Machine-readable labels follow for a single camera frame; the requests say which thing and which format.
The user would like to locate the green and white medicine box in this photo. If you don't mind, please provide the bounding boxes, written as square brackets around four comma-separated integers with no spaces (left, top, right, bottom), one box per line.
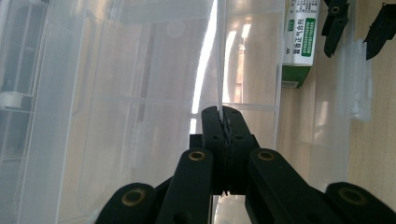
[281,0,321,90]

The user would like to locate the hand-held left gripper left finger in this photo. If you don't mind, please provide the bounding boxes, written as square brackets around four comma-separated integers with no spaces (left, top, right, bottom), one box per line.
[155,105,227,224]

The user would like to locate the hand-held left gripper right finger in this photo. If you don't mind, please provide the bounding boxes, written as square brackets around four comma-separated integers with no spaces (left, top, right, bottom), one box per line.
[222,105,344,224]

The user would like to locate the translucent plastic storage box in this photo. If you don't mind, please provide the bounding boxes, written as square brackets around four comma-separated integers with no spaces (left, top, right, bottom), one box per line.
[218,0,375,194]

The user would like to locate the clear plastic storage box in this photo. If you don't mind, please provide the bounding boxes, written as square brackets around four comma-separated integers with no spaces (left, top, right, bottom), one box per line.
[0,0,226,224]

